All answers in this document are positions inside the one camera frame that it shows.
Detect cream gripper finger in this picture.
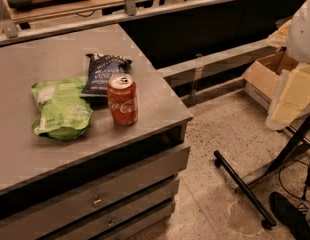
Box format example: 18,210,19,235
265,101,310,130
279,64,310,108

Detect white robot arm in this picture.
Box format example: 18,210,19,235
265,0,310,130

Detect blue chip bag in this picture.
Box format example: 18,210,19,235
81,53,132,97

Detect green chip bag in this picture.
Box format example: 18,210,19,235
32,77,93,141

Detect cardboard box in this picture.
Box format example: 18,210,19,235
242,51,297,109

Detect black shoe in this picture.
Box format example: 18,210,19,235
269,192,310,240

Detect black wheeled stand base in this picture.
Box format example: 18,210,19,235
214,114,310,230

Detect red Coca-Cola can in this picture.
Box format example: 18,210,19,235
107,73,138,126

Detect grey drawer cabinet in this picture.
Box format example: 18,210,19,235
0,25,192,240

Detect black cable on floor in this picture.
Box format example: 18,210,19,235
278,158,310,203

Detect wooden workbench with metal rail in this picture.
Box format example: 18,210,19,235
0,0,304,48

